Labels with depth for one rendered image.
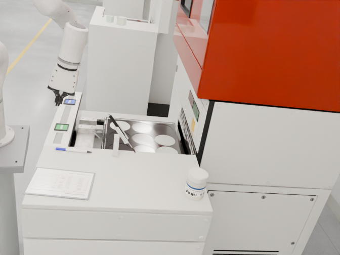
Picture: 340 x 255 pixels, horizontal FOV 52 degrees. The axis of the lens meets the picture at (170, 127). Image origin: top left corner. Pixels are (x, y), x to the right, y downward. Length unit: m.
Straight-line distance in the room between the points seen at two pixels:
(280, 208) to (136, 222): 0.83
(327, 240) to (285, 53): 1.82
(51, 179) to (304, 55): 1.03
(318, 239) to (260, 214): 1.14
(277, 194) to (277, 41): 0.74
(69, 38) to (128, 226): 0.69
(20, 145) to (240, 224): 1.09
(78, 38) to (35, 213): 0.62
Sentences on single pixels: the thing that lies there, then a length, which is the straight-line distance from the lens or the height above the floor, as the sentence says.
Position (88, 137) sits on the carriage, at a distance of 1.68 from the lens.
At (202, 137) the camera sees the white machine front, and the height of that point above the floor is 1.05.
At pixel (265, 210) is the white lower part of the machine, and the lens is 1.80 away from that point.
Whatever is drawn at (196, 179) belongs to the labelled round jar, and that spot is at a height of 1.06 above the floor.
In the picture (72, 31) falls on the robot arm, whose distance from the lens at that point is 1.33.
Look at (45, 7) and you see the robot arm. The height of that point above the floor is 1.48.
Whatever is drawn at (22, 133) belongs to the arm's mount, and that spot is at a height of 0.87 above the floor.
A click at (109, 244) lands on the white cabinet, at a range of 1.29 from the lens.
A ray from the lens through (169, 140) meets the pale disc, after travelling 1.69.
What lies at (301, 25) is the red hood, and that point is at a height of 1.55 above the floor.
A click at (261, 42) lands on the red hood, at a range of 1.35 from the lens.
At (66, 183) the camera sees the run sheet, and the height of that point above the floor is 0.97.
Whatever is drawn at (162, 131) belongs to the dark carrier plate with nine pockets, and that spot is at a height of 0.90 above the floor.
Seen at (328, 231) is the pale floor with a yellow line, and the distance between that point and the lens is 3.00.
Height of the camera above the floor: 1.75
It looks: 28 degrees down
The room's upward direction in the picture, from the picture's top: 10 degrees clockwise
